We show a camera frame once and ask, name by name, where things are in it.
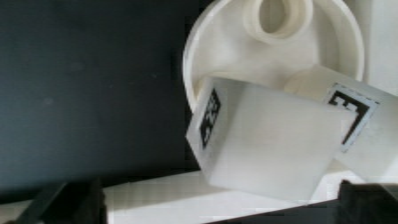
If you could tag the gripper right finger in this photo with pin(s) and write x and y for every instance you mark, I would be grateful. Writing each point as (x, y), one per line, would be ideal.
(366, 203)

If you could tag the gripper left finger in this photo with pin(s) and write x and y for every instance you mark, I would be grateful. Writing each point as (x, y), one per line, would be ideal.
(68, 204)

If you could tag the white U-shaped wall fence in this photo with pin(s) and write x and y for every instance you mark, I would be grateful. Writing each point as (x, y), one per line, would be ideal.
(94, 112)

